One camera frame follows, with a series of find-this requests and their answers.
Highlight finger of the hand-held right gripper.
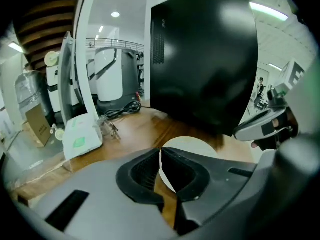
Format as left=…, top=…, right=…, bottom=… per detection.
left=233, top=107, right=286, bottom=143

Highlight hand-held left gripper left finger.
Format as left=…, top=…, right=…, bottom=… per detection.
left=4, top=147, right=179, bottom=240

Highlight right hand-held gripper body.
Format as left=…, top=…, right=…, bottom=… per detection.
left=266, top=58, right=307, bottom=110

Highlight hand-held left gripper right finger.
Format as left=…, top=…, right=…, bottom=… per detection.
left=161, top=133, right=320, bottom=237

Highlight white round plate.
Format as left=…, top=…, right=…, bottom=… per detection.
left=158, top=135, right=221, bottom=194

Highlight black fridge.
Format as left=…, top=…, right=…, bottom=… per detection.
left=150, top=0, right=259, bottom=138

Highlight white plastic bag green print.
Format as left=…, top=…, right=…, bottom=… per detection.
left=61, top=113, right=104, bottom=161

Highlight clear crumpled plastic wrap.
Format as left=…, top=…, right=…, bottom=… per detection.
left=97, top=114, right=122, bottom=141

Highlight long ceiling light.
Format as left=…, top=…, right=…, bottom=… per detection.
left=8, top=41, right=25, bottom=54
left=249, top=0, right=289, bottom=22

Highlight brown cardboard box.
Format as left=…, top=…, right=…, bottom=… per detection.
left=21, top=105, right=53, bottom=148

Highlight large white grey machine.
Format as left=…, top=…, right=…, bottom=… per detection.
left=94, top=46, right=140, bottom=111

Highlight grey upright panel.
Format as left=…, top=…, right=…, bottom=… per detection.
left=57, top=31, right=77, bottom=128

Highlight white machine black stripes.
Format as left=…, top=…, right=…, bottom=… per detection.
left=45, top=64, right=62, bottom=114

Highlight plastic wrapped grey machine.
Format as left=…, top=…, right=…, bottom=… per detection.
left=14, top=69, right=52, bottom=125

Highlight white curved pillar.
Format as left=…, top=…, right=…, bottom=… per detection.
left=74, top=0, right=101, bottom=125

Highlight round white disc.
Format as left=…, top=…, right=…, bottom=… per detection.
left=44, top=50, right=60, bottom=67

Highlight metal balcony railing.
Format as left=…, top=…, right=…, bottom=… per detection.
left=85, top=37, right=146, bottom=51

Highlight black coiled power cable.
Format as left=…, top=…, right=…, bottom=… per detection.
left=103, top=100, right=143, bottom=120

